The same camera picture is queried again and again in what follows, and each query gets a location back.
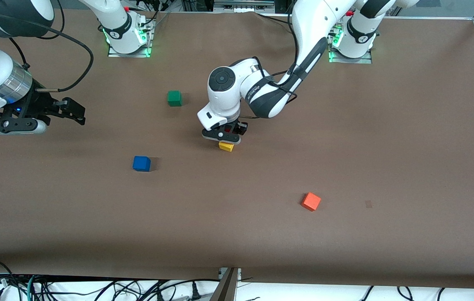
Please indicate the yellow wooden cube block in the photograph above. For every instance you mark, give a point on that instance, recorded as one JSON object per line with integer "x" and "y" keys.
{"x": 226, "y": 147}

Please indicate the red wooden cube block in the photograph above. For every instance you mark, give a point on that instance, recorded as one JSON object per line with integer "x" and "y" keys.
{"x": 229, "y": 128}

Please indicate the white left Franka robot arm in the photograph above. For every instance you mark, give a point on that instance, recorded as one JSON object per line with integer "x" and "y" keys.
{"x": 304, "y": 33}

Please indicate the orange wooden cube block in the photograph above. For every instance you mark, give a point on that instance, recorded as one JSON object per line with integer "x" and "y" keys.
{"x": 311, "y": 202}

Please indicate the black power plug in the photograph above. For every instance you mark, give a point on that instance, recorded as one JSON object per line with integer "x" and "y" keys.
{"x": 195, "y": 291}

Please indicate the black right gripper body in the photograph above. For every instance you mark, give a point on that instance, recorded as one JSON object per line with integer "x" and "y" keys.
{"x": 38, "y": 104}

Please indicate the green wooden cube block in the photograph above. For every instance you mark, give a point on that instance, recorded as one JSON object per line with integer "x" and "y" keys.
{"x": 174, "y": 98}

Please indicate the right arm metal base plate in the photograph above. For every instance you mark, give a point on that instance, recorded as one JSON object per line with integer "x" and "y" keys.
{"x": 128, "y": 54}

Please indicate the blue wooden cube block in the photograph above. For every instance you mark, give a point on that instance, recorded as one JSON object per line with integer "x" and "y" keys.
{"x": 141, "y": 164}

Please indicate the aluminium frame strut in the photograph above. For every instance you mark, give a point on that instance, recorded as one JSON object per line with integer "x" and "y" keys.
{"x": 225, "y": 288}

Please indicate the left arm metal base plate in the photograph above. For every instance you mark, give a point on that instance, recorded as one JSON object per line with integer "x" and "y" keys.
{"x": 350, "y": 60}

